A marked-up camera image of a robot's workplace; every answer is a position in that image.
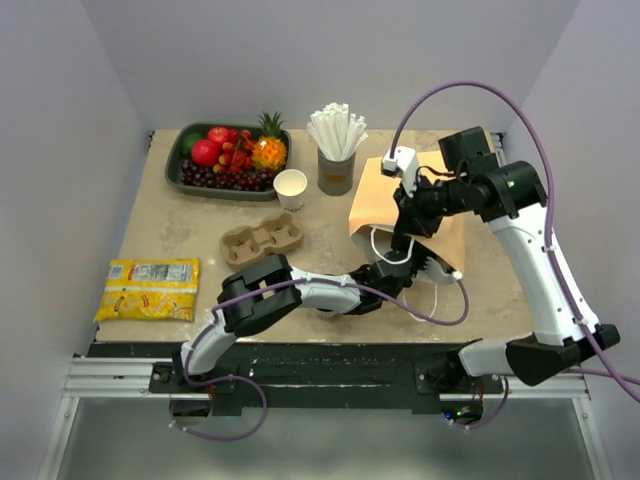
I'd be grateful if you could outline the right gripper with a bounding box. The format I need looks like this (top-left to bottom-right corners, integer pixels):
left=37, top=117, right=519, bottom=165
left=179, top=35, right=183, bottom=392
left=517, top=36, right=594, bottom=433
left=393, top=171, right=468, bottom=239

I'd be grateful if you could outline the brown paper bag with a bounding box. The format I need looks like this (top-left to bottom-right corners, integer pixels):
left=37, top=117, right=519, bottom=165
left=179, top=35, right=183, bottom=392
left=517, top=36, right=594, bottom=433
left=347, top=149, right=467, bottom=324

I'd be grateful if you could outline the white paper cup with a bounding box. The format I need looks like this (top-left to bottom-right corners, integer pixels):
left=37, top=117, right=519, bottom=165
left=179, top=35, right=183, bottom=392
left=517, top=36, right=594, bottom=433
left=273, top=169, right=308, bottom=212
left=316, top=309, right=340, bottom=319

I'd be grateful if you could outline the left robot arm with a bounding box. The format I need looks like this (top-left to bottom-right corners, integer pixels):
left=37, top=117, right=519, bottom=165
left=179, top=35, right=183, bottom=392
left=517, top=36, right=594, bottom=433
left=171, top=254, right=417, bottom=392

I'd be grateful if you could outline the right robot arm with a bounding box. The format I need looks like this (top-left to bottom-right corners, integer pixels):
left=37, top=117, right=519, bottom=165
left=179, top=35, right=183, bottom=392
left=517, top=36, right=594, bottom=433
left=381, top=127, right=620, bottom=393

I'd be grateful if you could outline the grey straw holder cup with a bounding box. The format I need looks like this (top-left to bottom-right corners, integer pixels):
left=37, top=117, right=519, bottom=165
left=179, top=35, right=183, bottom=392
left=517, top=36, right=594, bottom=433
left=317, top=149, right=356, bottom=196

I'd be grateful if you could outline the white paper straws bundle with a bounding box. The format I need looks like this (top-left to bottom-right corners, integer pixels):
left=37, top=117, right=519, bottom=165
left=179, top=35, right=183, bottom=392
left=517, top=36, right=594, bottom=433
left=306, top=102, right=368, bottom=162

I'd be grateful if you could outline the brown cardboard cup carrier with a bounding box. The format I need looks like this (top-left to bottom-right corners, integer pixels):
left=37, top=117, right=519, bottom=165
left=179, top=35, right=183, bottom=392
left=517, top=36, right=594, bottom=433
left=219, top=211, right=304, bottom=271

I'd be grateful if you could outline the dark grapes bunch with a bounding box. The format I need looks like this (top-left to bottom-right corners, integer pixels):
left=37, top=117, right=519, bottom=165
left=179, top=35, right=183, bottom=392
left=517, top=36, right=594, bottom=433
left=179, top=160, right=276, bottom=192

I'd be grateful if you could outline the toy pineapple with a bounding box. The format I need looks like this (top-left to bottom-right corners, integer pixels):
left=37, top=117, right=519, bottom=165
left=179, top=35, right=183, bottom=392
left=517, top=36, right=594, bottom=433
left=252, top=112, right=288, bottom=172

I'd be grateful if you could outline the green lime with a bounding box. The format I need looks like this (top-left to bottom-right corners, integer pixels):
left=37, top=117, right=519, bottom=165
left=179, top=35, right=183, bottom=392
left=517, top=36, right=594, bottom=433
left=181, top=132, right=203, bottom=156

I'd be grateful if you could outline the dark green fruit tray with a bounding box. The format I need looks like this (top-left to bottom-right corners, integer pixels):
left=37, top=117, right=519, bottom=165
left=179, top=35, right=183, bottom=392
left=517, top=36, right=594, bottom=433
left=165, top=113, right=291, bottom=202

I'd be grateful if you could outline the yellow snack bag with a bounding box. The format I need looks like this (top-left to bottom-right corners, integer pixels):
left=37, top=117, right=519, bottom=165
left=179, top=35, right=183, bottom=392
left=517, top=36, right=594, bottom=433
left=94, top=258, right=200, bottom=323

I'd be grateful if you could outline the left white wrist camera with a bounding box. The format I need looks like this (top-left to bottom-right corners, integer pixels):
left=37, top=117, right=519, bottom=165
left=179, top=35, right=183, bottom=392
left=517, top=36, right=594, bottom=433
left=416, top=255, right=463, bottom=286

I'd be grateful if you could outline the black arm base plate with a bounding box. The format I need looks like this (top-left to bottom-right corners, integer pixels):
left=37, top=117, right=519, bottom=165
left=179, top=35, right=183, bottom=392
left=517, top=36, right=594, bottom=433
left=88, top=342, right=503, bottom=415

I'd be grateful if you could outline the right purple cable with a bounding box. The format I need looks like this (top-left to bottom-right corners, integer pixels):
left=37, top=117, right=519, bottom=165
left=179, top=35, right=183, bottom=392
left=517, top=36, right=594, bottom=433
left=390, top=81, right=640, bottom=432

